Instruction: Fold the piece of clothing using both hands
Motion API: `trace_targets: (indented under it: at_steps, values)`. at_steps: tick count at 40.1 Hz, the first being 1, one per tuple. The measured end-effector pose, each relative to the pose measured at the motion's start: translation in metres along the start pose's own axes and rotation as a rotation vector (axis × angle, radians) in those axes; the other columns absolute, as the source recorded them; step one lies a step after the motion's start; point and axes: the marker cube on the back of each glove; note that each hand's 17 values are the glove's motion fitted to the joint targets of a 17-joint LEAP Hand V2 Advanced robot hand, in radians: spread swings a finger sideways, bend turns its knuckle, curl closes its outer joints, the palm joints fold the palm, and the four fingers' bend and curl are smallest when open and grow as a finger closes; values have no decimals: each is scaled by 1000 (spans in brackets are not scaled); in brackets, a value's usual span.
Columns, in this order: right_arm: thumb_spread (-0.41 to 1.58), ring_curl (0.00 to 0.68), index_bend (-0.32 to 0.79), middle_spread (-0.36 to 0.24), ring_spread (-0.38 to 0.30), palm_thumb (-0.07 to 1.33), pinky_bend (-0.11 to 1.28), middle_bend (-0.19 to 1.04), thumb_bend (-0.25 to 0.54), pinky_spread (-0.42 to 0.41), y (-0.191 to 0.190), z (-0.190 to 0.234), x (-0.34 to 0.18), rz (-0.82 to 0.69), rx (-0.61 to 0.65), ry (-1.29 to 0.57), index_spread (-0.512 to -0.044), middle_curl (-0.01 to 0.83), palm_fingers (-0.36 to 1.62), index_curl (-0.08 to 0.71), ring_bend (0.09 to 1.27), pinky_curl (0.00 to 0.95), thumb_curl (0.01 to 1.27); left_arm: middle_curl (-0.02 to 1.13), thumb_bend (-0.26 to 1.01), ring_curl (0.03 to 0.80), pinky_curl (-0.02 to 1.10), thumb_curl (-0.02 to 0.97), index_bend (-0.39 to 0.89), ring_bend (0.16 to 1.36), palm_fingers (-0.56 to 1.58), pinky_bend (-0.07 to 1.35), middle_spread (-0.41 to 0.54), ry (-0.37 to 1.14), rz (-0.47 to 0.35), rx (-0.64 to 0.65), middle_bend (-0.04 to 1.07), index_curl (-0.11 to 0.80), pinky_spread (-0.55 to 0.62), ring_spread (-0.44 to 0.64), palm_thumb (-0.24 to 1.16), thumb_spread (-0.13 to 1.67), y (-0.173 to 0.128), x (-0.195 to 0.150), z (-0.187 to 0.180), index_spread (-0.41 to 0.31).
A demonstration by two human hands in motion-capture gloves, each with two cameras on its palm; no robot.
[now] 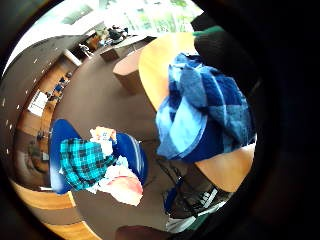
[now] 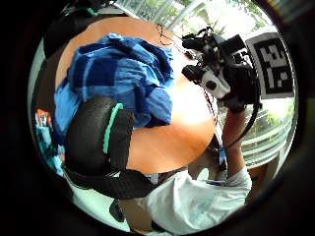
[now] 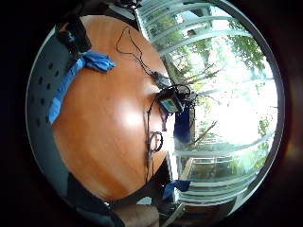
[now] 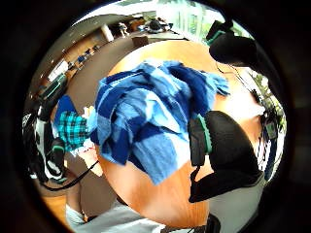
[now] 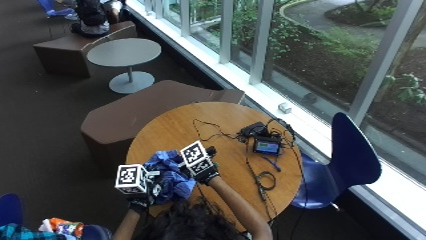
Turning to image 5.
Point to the person's right hand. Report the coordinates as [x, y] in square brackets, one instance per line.
[208, 174]

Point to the person's left hand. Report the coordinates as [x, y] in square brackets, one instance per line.
[139, 202]

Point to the blue cloth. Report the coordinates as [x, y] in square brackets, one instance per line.
[171, 180]

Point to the white marker cube right glove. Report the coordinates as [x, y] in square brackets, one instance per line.
[196, 157]

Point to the white marker cube glove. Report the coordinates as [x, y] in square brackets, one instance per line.
[196, 157]
[131, 178]

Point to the white marker cube left glove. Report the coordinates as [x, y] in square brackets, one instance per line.
[131, 178]

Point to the black power box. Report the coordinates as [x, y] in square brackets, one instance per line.
[253, 129]

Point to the small screen device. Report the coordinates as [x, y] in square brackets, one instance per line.
[267, 145]

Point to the small white box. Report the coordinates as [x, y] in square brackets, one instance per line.
[284, 107]

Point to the brown angular bench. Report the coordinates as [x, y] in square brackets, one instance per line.
[128, 116]
[62, 50]

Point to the colourful snack bag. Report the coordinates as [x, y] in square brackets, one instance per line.
[67, 227]

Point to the small dark sill object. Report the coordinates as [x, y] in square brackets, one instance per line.
[311, 98]

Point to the blue plastic chair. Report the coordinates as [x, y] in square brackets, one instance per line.
[10, 210]
[54, 10]
[351, 156]

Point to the teal plaid cloth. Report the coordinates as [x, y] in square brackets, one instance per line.
[27, 232]

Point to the grey round side table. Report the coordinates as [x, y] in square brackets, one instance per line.
[124, 51]

